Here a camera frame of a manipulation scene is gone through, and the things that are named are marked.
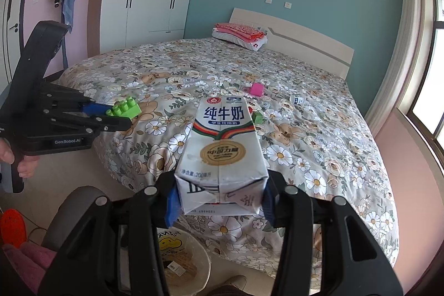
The white round waste bin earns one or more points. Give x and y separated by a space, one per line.
200 254

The light green toy block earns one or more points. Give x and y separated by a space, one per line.
125 108

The pink garment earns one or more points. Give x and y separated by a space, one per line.
31 261

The dark green toy block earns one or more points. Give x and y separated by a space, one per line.
257 117

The bed with floral sheet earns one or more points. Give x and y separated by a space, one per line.
312 160

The window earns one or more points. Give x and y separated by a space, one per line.
426 91

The white milk carton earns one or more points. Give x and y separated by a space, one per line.
222 150

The pink folded blanket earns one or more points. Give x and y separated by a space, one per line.
236 30

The white pillow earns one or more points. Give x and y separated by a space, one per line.
249 43

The white bottle blue label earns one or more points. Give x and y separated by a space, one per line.
298 99

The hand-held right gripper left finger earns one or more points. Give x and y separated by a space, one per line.
172 209

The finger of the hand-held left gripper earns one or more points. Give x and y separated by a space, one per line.
118 124
95 108

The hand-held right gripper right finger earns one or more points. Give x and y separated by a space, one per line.
270 209

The orange perforated slipper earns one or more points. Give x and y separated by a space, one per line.
12 226

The brown slipper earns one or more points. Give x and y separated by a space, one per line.
236 282

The beige bed headboard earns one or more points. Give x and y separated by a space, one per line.
305 39

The pink cup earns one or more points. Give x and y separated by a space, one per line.
257 89

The smiley print plastic bag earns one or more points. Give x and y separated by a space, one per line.
170 242

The person's left hand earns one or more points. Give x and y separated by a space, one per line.
29 166

